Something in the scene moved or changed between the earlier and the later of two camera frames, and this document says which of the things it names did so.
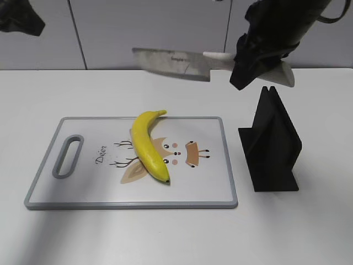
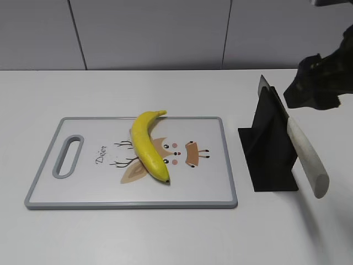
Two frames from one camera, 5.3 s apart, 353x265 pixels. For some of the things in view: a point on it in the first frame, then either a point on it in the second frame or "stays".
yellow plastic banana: (145, 148) stays
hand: (257, 51) -> (319, 80)
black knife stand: (271, 147) stays
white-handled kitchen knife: (196, 65) -> (309, 162)
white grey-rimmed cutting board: (91, 164) stays
